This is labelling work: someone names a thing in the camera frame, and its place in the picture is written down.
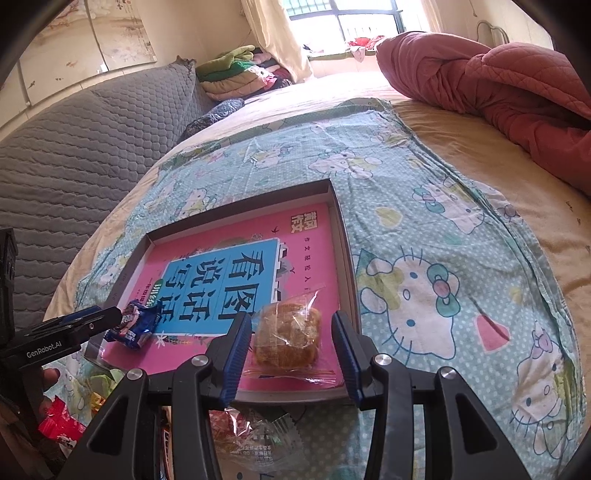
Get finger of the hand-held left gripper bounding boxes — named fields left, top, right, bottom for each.
left=18, top=305, right=105, bottom=337
left=69, top=308, right=126, bottom=344

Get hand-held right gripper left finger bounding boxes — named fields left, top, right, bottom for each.
left=61, top=311, right=254, bottom=480

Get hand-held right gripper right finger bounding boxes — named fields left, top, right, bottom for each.
left=331, top=311, right=532, bottom=480

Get blue snack packet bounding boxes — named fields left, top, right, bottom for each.
left=104, top=299, right=160, bottom=350

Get golden pastry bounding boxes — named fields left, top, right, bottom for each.
left=243, top=284, right=340, bottom=386

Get red snack packet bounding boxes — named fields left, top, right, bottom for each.
left=38, top=396, right=88, bottom=450

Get red pastry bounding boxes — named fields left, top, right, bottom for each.
left=210, top=408, right=305, bottom=480

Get shallow cardboard box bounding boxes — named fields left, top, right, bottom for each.
left=84, top=179, right=363, bottom=407

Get person's left hand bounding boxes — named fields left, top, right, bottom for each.
left=36, top=367, right=62, bottom=418

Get pink book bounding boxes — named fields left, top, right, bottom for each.
left=99, top=202, right=345, bottom=393

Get grey quilted headboard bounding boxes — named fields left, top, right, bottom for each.
left=0, top=58, right=213, bottom=324

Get cat printed blue cloth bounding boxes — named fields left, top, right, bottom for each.
left=69, top=95, right=580, bottom=480

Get dark patterned pillow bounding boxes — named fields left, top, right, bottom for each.
left=178, top=98, right=245, bottom=141

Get beige bed sheet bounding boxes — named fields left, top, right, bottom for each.
left=44, top=69, right=591, bottom=480

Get pile of folded blankets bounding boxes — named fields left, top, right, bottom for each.
left=196, top=45, right=296, bottom=101

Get pink quilt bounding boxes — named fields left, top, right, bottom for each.
left=375, top=31, right=591, bottom=195

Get red clothes on windowsill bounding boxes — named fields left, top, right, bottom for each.
left=346, top=37, right=384, bottom=61

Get cream curtain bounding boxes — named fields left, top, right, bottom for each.
left=418, top=0, right=462, bottom=35
left=240, top=0, right=315, bottom=84

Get window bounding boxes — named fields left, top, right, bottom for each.
left=281, top=0, right=430, bottom=54

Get floral wall panel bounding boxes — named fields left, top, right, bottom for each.
left=25, top=0, right=158, bottom=77

